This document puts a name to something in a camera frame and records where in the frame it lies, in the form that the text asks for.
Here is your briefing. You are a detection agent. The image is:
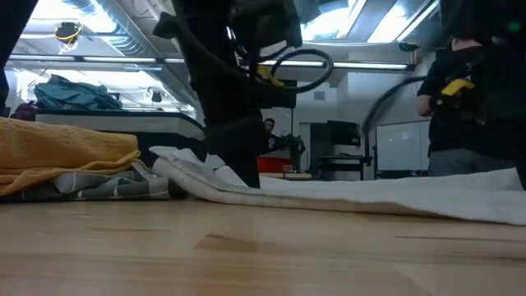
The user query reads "ceiling light strip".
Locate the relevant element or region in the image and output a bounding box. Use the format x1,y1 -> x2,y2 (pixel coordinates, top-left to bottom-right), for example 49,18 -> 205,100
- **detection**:
7,55 -> 412,71

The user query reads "white handwritten paper label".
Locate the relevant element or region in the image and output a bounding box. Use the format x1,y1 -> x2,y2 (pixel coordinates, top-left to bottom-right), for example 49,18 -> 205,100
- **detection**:
130,160 -> 159,182

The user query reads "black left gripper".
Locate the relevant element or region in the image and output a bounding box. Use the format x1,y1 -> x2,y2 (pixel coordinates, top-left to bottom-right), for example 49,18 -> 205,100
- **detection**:
196,53 -> 298,189

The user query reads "maroon bag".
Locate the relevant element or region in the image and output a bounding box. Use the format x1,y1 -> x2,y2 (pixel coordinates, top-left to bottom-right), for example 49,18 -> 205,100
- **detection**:
11,101 -> 38,121

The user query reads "dark blue fabric bin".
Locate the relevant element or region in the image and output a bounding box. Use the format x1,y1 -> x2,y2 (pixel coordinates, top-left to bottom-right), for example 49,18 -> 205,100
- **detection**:
35,109 -> 207,166

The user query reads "person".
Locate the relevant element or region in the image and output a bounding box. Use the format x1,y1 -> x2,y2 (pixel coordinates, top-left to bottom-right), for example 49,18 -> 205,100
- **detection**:
258,118 -> 307,160
417,36 -> 521,178

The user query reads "yellow knit towel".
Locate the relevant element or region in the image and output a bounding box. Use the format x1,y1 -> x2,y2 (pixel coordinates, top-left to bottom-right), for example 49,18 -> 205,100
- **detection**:
0,117 -> 143,197

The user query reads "yellow black ceiling cord reel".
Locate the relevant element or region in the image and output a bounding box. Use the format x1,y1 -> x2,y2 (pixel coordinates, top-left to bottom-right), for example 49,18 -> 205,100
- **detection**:
53,21 -> 83,54

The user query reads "small red box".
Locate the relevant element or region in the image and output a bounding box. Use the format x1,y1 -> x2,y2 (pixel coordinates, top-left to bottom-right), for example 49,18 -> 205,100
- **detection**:
256,156 -> 293,173

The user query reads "silver corrugated air duct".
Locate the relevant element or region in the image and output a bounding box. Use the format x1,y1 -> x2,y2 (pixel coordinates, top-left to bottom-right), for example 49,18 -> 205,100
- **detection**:
61,0 -> 165,57

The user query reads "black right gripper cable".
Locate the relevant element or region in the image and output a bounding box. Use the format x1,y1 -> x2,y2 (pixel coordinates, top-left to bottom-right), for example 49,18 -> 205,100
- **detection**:
361,76 -> 428,165

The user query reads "small black hanging reel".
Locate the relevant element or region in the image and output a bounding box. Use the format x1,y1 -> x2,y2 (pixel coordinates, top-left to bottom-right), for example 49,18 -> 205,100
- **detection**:
143,88 -> 164,104

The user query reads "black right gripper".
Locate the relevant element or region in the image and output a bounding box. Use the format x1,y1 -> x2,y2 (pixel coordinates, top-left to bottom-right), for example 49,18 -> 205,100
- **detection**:
435,40 -> 526,191

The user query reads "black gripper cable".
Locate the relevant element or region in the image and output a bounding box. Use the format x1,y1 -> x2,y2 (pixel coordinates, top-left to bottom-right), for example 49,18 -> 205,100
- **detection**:
236,40 -> 335,94
361,76 -> 428,165

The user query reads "black monitor desk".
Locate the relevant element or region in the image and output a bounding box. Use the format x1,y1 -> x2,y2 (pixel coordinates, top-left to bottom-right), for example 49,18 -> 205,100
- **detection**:
318,154 -> 373,182

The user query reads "grey checked towel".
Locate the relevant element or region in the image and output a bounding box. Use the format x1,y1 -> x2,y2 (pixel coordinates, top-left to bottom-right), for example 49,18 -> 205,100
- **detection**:
0,170 -> 186,202

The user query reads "white whiteboard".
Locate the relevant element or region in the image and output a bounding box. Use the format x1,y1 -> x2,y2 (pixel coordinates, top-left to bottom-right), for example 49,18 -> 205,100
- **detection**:
376,119 -> 431,172

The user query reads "white towel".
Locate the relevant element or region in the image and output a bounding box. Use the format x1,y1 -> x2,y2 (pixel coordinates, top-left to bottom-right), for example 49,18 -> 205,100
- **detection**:
150,146 -> 526,226

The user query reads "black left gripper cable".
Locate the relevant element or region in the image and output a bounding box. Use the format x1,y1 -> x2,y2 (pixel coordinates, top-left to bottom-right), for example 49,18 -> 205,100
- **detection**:
236,40 -> 335,94

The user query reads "teal cloth pile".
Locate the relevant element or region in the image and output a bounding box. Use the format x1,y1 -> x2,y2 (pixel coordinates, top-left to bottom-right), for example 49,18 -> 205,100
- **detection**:
33,73 -> 123,111

